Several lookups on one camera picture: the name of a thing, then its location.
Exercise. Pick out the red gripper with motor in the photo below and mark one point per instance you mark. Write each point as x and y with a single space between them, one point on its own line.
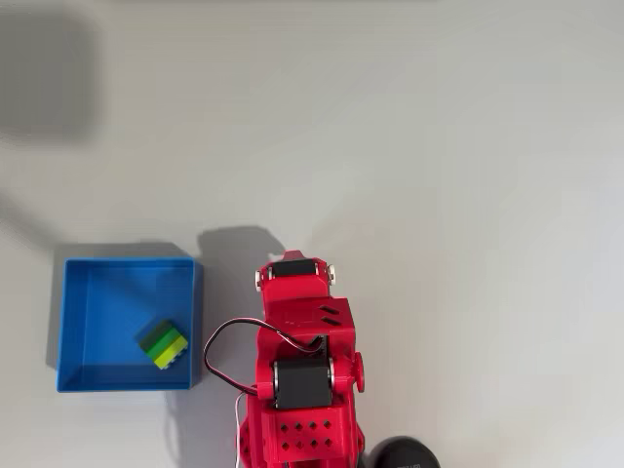
292 287

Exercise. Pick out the green lego brick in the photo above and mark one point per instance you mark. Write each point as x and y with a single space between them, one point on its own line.
163 343

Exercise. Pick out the blue plastic tray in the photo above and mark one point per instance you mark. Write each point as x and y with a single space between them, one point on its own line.
97 317

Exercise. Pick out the red robot arm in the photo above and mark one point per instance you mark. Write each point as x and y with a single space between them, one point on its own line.
302 439

